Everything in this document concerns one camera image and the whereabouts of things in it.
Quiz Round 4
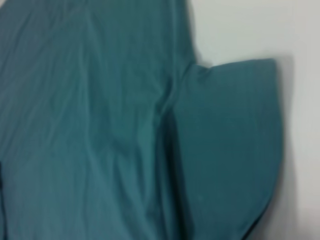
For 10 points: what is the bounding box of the blue shirt with white print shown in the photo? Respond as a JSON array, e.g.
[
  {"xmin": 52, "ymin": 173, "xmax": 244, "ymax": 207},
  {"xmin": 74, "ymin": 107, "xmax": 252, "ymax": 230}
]
[{"xmin": 0, "ymin": 0, "xmax": 285, "ymax": 240}]

